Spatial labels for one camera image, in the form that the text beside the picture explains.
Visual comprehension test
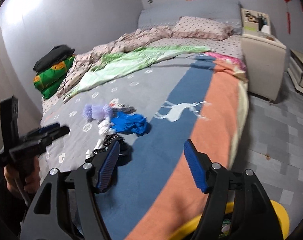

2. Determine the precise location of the black plastic bag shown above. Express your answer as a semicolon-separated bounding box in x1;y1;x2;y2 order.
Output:
103;134;132;166

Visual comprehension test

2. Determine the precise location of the left hand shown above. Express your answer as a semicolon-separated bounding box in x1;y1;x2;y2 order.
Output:
3;156;41;194

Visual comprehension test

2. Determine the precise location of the black folded cloth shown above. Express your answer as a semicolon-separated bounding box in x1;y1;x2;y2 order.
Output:
33;44;75;73

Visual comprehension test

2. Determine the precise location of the grey padded headboard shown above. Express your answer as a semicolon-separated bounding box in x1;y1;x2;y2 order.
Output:
137;0;243;35

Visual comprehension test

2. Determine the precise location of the pink dotted duvet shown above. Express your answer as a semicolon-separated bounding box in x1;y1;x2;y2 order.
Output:
56;25;173;98

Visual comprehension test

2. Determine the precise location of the right purple mesh ball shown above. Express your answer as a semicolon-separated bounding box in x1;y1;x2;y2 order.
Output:
83;104;113;121

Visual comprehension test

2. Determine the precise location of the white tissue box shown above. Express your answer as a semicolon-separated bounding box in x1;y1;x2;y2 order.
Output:
260;25;271;35

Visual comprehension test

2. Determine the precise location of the black bottle on cabinet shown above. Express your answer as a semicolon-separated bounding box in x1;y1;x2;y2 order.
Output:
257;14;264;31

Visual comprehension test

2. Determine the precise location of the green orange folded blanket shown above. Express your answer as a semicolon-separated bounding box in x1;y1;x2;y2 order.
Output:
33;55;75;100

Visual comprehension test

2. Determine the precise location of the white low drawer cabinet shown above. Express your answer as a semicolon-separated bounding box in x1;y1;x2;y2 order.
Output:
288;49;303;94

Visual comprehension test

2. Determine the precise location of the pink dotted pillow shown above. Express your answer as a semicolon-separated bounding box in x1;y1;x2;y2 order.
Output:
172;16;233;41

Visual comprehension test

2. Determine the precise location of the blue plastic bag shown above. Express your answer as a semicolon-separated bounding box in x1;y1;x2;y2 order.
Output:
111;112;151;136

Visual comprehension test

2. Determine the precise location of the beige bedside cabinet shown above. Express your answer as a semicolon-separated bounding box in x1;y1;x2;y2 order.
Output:
241;8;286;102

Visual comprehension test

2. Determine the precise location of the grey floral deer blanket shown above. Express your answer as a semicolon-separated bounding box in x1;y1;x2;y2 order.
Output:
40;55;248;239

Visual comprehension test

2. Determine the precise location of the green white quilt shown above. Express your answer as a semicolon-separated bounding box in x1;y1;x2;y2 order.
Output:
63;45;211;102

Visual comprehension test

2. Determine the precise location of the white bag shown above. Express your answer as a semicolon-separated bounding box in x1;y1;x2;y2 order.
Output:
98;116;116;136
85;139;103;159

